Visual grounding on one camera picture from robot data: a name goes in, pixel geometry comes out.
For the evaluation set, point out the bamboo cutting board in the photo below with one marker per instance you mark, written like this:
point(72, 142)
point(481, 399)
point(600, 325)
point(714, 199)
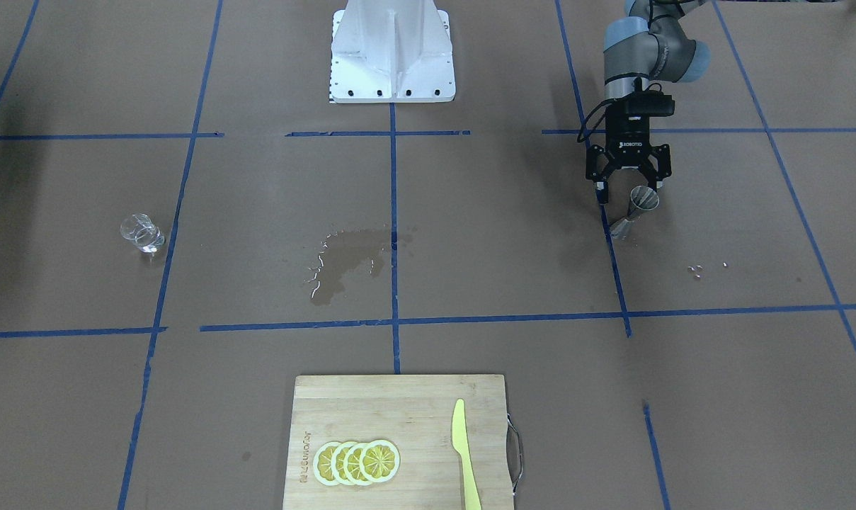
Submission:
point(414, 412)

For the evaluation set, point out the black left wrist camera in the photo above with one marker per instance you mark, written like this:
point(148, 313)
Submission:
point(648, 103)

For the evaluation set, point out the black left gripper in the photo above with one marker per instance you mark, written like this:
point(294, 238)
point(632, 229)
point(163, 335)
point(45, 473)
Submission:
point(629, 137)

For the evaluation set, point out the yellow plastic knife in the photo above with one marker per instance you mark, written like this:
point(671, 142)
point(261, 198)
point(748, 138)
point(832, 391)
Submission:
point(460, 443)

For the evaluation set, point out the steel double jigger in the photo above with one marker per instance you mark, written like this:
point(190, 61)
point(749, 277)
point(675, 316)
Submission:
point(642, 200)

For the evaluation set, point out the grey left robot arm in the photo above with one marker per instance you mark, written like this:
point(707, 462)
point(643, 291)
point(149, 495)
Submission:
point(643, 49)

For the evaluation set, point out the clear glass beaker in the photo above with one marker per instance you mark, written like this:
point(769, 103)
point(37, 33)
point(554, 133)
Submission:
point(142, 233)

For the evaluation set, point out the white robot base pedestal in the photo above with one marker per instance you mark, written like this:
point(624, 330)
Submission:
point(391, 52)

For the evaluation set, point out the lemon slice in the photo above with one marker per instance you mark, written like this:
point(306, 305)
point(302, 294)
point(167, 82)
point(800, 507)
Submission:
point(323, 464)
point(354, 465)
point(338, 463)
point(380, 460)

